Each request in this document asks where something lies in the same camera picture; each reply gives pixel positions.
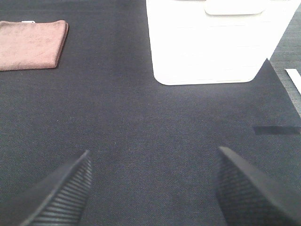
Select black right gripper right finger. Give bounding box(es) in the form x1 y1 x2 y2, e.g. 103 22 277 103
215 146 301 226

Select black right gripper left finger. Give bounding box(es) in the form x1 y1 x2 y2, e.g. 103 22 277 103
20 150 93 226

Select pink-brown towel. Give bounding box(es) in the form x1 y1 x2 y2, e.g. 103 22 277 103
0 20 69 71

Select white plastic basket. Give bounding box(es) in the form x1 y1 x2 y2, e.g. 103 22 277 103
146 0 300 85

